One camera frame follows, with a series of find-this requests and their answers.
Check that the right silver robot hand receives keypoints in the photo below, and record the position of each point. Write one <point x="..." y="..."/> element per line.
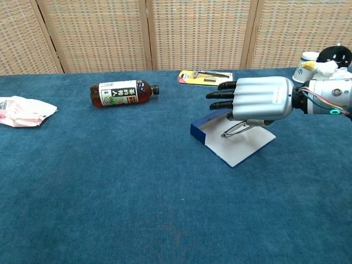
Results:
<point x="261" y="96"/>

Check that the wire-frame eyeglasses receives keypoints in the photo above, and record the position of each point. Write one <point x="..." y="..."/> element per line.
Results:
<point x="234" y="130"/>

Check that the blue glasses case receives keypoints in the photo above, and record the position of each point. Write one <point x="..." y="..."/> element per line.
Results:
<point x="236" y="151"/>

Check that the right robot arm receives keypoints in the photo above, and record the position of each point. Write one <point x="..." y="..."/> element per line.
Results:
<point x="324" y="96"/>

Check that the white paper cup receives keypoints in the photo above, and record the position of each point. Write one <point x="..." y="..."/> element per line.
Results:
<point x="299" y="74"/>

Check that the razor blister pack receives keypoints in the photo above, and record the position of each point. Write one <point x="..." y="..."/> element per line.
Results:
<point x="192" y="77"/>

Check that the black white plush toy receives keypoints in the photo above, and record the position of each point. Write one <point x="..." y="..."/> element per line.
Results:
<point x="334" y="56"/>

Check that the brown tea bottle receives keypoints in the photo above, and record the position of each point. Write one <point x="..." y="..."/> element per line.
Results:
<point x="118" y="93"/>

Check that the blue carpet table cover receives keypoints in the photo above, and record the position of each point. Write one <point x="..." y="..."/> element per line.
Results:
<point x="110" y="178"/>

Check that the woven wooden folding screen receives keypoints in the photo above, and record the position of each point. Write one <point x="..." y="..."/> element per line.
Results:
<point x="96" y="33"/>

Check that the pink white plastic bag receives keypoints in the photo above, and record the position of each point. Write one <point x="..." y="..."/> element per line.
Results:
<point x="24" y="112"/>

